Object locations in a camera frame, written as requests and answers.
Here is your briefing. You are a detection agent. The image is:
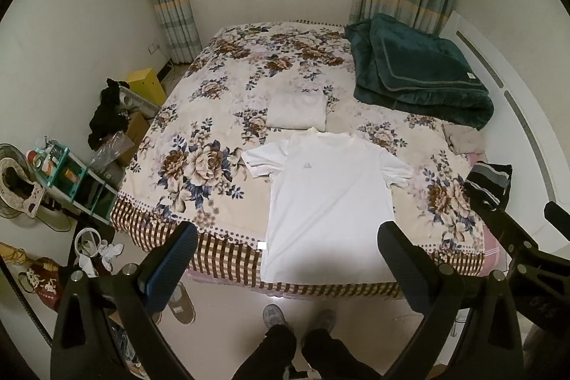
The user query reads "white t-shirt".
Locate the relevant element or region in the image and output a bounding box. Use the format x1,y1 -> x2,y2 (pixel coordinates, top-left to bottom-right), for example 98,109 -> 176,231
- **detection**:
242,129 -> 414,286

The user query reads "black clothes pile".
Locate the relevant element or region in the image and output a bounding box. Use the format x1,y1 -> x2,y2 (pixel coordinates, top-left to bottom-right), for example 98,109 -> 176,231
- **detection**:
88,78 -> 129,151

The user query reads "brown slipper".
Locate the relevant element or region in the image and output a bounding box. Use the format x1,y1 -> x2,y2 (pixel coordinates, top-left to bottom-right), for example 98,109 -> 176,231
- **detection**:
168,282 -> 196,325

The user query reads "striped black grey garment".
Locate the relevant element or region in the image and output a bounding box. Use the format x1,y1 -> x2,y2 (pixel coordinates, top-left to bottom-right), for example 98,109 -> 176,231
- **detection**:
464,161 -> 513,209

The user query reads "floral bed cover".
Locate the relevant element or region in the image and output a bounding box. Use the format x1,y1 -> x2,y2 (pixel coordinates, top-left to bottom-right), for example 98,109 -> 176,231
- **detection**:
110,21 -> 484,297

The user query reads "grey right shoe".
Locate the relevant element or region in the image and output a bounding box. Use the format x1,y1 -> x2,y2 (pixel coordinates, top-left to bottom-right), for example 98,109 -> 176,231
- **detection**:
311,309 -> 336,334

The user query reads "grey shoe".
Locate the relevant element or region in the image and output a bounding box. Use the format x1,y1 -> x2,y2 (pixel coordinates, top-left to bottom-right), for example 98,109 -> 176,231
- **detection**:
262,304 -> 288,330
311,309 -> 336,334

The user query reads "red bag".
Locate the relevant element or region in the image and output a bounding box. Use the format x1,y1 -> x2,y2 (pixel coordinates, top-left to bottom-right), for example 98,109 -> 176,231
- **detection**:
19,257 -> 64,312

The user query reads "grey left shoe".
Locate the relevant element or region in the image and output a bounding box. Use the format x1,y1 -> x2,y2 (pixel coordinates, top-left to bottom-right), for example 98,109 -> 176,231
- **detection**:
262,304 -> 288,330

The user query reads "teal storage rack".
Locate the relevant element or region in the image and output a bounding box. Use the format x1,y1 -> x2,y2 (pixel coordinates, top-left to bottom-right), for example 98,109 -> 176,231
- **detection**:
26,138 -> 118,225

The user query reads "white headboard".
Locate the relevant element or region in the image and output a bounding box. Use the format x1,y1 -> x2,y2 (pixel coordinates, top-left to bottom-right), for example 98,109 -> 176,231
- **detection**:
441,11 -> 569,259

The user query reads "beige folded cloth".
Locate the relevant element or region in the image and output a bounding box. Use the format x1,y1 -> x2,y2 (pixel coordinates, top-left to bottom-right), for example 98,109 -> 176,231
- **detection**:
442,124 -> 485,154

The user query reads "yellow box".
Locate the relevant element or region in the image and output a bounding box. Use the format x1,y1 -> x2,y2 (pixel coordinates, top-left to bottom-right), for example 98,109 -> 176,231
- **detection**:
126,67 -> 167,106

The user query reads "folded white garment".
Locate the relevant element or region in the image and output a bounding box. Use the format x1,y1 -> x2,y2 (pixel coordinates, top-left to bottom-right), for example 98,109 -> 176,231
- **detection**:
266,92 -> 327,131

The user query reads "dark green folded blanket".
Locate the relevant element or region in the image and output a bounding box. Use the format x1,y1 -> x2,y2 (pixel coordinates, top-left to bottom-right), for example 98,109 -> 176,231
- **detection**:
345,14 -> 494,129

